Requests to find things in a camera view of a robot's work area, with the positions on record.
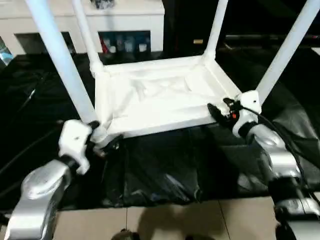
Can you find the white plastic table top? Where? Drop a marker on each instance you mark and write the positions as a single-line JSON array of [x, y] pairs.
[[162, 117]]

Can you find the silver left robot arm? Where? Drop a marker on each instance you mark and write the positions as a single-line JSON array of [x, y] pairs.
[[37, 185]]

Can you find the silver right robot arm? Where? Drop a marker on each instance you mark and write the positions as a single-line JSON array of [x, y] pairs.
[[282, 160]]

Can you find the black glossy mat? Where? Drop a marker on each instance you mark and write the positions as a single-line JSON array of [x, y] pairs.
[[175, 170]]

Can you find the small tan label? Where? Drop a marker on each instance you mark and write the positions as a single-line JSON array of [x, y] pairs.
[[198, 41]]

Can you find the long black bar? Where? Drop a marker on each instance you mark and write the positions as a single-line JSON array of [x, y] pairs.
[[270, 37]]

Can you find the dark robot torso part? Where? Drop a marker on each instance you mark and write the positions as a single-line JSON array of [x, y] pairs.
[[125, 236]]

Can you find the white flat panel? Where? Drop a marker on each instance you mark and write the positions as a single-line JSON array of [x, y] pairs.
[[316, 51]]

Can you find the white cabinet with glass doors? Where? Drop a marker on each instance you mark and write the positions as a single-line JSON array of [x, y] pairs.
[[130, 20]]

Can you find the light blue plastic wrap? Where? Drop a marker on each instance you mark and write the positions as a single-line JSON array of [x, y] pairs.
[[5, 53]]

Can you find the black bundle on cabinet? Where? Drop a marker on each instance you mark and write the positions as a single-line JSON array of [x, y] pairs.
[[103, 3]]

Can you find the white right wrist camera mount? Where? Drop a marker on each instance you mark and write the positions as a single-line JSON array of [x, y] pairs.
[[250, 100]]

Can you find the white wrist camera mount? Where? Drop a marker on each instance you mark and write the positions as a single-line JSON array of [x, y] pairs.
[[73, 140], [250, 100]]

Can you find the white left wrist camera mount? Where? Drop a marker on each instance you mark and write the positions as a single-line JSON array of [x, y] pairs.
[[73, 140]]

